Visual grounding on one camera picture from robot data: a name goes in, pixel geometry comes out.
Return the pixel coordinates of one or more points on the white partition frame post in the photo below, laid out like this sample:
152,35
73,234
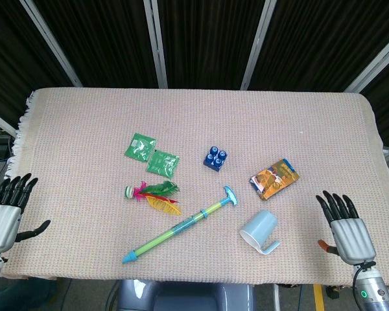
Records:
0,121
155,42
52,42
372,68
257,45

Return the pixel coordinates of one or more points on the light blue plastic cup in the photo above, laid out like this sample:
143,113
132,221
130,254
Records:
258,228

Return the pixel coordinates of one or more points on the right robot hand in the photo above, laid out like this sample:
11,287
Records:
351,238

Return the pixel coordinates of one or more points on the feather shuttlecock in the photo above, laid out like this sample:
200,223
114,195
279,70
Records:
155,196

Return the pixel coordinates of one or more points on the beige woven tablecloth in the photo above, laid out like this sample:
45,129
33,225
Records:
194,129

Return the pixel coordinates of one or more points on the orange snack packet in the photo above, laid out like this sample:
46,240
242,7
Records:
274,179

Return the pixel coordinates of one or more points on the green blue water squirter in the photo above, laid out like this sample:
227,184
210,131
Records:
181,224

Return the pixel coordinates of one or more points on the green foil sachet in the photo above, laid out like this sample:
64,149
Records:
162,164
139,147

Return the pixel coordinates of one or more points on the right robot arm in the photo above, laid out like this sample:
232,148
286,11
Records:
374,288

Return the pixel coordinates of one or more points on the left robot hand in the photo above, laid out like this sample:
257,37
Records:
0,223

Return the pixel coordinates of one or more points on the blue toy building block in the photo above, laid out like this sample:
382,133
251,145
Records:
216,157

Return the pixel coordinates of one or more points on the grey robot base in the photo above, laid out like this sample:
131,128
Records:
184,296

